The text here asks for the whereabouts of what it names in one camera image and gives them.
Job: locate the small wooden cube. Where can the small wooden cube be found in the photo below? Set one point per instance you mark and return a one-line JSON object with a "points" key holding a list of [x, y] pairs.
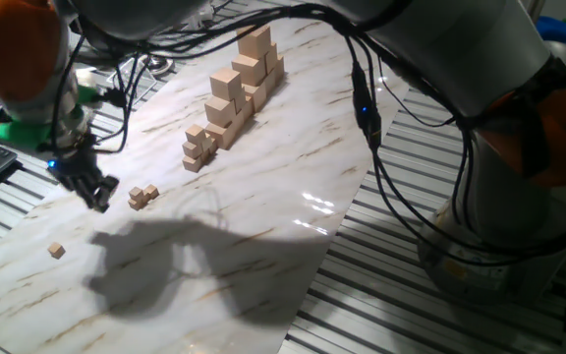
{"points": [[195, 134], [192, 164], [191, 149], [209, 143]]}

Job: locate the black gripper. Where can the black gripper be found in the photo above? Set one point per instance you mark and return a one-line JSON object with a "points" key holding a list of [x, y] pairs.
{"points": [[79, 167]]}

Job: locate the large wooden cube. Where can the large wooden cube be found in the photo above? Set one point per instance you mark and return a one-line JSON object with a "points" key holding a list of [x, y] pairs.
{"points": [[279, 68], [270, 82], [256, 45], [248, 70], [271, 58], [256, 97]]}

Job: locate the green gripper mounting adapter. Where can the green gripper mounting adapter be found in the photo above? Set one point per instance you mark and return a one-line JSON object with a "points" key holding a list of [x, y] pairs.
{"points": [[17, 133]]}

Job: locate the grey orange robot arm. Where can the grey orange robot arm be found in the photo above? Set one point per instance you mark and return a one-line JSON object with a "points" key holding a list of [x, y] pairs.
{"points": [[460, 49]]}

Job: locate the medium wooden cube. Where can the medium wooden cube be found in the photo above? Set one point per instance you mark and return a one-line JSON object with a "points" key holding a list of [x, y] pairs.
{"points": [[219, 136], [219, 112], [225, 84], [249, 110]]}

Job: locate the aluminium frame post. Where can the aluminium frame post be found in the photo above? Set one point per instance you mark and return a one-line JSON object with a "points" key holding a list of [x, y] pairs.
{"points": [[533, 9]]}

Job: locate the white marble pattern board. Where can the white marble pattern board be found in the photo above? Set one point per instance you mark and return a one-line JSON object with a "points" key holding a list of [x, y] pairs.
{"points": [[263, 196]]}

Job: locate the round silver fitting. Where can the round silver fitting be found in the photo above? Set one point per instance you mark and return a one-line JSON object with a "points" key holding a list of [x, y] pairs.
{"points": [[159, 64]]}

